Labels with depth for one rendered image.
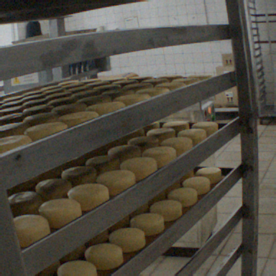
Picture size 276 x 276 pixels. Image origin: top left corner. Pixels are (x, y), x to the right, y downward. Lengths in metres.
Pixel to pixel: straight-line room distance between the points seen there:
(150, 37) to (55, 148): 0.21
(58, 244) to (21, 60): 0.18
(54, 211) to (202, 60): 6.00
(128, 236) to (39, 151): 0.26
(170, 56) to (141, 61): 0.49
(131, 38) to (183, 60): 6.01
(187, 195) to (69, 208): 0.30
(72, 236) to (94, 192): 0.10
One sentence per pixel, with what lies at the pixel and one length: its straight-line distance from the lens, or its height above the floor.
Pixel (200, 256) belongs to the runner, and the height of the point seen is 0.88.
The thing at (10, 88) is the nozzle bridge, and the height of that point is 1.05.
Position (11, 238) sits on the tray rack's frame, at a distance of 0.34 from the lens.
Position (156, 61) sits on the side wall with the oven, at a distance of 6.69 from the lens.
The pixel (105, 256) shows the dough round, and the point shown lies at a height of 0.97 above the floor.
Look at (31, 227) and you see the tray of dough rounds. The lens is 0.46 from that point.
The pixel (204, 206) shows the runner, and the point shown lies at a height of 0.96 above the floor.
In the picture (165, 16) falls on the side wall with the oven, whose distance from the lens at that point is 6.59.
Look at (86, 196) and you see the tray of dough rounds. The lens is 0.52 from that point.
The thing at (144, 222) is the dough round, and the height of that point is 0.97.
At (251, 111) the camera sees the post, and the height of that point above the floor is 1.08.
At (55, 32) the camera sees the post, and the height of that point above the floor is 1.27.
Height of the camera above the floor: 1.24
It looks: 13 degrees down
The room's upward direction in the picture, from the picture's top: 7 degrees counter-clockwise
